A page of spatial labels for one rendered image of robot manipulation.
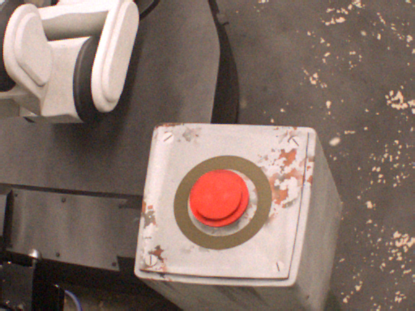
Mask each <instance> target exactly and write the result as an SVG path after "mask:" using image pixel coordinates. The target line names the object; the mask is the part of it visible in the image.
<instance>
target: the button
mask: <svg viewBox="0 0 415 311"><path fill-rule="evenodd" d="M249 197H250V195H249V190H248V188H247V185H246V183H245V182H244V180H243V179H242V178H241V177H240V176H239V175H238V174H236V173H234V172H233V171H230V170H228V169H217V170H212V171H210V172H208V173H206V174H205V175H203V176H202V177H200V178H199V179H198V180H197V181H196V182H195V185H194V186H193V188H192V190H191V192H190V208H191V210H192V213H193V214H194V216H195V218H196V219H197V220H198V221H199V222H200V223H202V224H204V225H206V226H208V227H212V228H223V227H227V226H229V224H233V223H234V222H235V221H237V220H238V219H239V218H240V217H241V216H242V215H243V213H245V212H246V209H247V207H248V203H249Z"/></svg>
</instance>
